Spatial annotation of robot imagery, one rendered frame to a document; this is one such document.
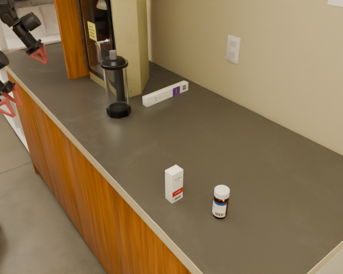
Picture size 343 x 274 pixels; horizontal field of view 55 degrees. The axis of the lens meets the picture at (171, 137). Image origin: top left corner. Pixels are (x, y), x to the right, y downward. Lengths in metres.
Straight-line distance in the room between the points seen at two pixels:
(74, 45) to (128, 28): 0.41
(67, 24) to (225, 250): 1.29
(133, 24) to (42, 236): 1.42
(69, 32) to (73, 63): 0.16
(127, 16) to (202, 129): 0.55
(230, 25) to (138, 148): 0.67
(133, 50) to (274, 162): 0.76
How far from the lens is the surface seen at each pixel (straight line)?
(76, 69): 1.81
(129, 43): 1.47
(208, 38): 1.62
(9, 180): 2.78
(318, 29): 1.26
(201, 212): 0.95
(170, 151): 1.17
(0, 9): 1.75
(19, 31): 1.75
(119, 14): 1.42
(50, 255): 2.15
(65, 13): 1.73
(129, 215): 1.16
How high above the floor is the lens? 1.62
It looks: 33 degrees down
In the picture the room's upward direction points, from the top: straight up
